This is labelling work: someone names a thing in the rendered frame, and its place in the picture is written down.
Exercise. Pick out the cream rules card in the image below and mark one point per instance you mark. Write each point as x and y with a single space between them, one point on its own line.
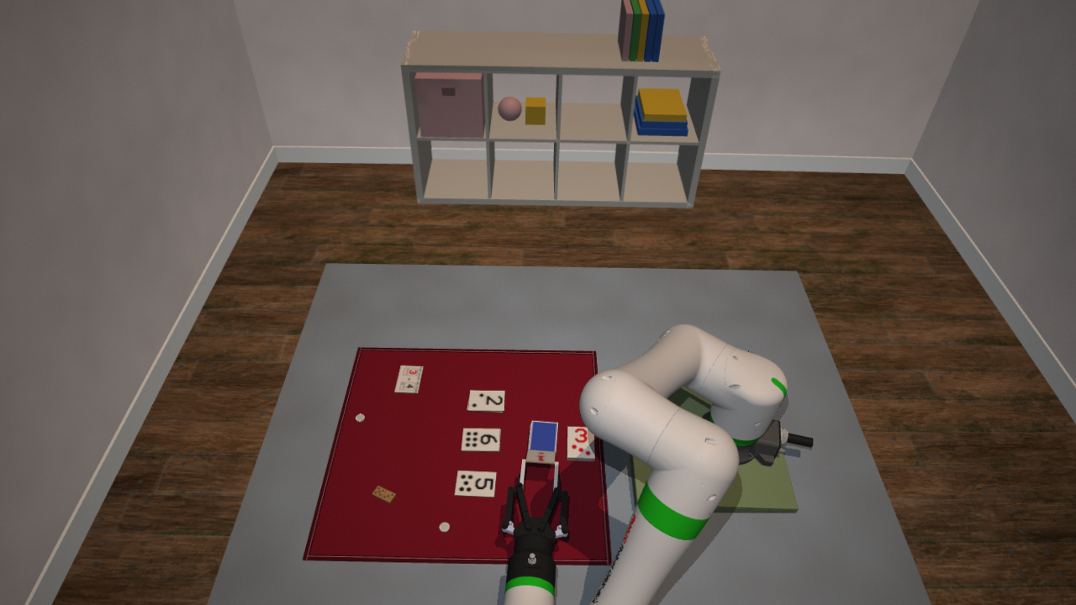
409 379

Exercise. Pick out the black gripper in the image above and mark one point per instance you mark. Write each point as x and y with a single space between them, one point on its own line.
535 533

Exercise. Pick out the beige playing card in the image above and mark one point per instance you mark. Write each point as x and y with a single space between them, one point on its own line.
486 401
475 484
480 440

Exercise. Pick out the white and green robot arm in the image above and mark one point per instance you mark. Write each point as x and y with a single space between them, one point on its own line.
693 461

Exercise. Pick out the brown domino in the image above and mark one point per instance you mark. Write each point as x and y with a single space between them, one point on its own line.
384 494

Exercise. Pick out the red playing card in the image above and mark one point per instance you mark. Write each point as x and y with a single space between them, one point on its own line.
580 443

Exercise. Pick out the dark red card cloth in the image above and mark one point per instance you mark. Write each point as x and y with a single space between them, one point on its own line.
307 555
411 445

